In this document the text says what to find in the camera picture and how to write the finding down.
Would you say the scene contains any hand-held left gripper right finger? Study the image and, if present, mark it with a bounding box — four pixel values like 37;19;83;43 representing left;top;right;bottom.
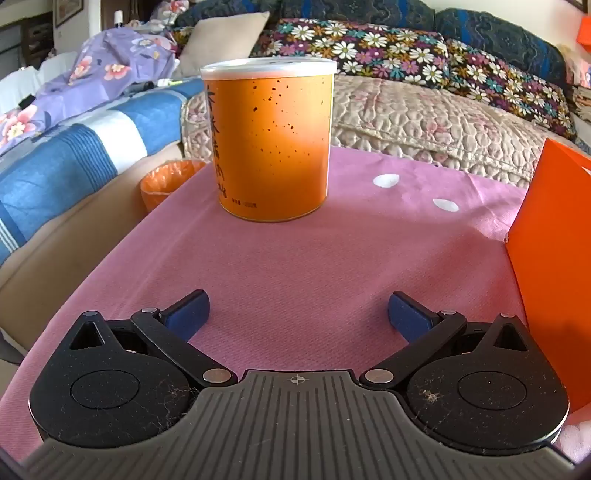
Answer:
359;292;533;391

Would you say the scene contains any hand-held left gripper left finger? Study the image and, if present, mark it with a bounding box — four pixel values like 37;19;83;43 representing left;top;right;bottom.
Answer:
65;290;238;389

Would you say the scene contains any orange cardboard box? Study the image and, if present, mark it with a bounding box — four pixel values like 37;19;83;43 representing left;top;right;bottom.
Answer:
505;137;591;414

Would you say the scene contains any pink tablecloth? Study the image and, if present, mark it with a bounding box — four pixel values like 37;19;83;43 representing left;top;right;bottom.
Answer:
0;145;591;462

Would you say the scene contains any orange trash bin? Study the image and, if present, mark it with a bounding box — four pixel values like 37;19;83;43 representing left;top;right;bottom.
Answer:
140;159;207;214

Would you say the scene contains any tan sofa seat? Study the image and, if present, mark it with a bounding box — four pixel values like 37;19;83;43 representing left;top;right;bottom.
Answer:
0;141;185;352

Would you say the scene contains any blue striped blanket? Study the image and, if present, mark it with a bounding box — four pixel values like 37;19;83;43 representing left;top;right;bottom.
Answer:
0;78;204;268

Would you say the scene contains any orange speckled canister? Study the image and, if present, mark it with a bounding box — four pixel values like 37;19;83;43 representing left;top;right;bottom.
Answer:
200;58;337;223

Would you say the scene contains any beige quilted sofa cover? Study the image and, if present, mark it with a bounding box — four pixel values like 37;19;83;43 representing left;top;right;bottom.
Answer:
180;74;578;188

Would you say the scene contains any floral daisy cushion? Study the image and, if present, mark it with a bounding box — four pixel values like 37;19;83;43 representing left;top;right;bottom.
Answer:
445;39;578;141
252;18;451;86

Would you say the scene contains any purple floral cloth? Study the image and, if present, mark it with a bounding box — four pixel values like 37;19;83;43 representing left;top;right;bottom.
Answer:
0;28;178;155

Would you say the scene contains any beige pillow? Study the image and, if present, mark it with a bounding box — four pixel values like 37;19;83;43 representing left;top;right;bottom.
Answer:
178;11;271;79

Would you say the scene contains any dark blue patterned sofa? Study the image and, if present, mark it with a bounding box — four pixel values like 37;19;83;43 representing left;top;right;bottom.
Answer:
173;0;571;88

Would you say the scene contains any framed wall picture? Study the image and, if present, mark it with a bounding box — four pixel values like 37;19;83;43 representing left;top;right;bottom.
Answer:
53;0;85;27

